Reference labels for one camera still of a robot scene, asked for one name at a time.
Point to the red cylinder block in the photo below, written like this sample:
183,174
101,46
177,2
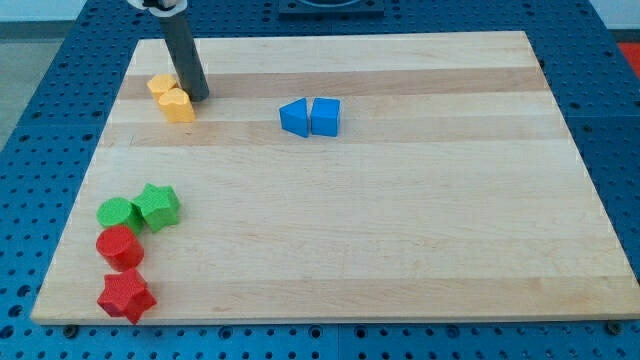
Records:
119,246

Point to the blue cube block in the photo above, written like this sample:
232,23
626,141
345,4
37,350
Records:
325,117

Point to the red star block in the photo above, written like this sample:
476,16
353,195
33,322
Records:
127,295

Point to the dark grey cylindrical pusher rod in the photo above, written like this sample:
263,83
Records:
184,55

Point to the yellow hexagon block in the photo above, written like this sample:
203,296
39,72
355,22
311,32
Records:
160,84

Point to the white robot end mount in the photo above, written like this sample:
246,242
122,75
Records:
160,8

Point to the blue triangle block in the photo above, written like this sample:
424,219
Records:
294,118

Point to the green cylinder block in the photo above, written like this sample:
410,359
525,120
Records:
120,211

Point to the wooden board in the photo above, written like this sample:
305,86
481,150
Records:
453,192

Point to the yellow heart block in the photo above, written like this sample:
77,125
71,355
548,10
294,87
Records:
176,106

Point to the green star block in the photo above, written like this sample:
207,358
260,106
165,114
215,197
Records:
158,206

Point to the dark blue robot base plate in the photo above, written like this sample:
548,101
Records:
288,9

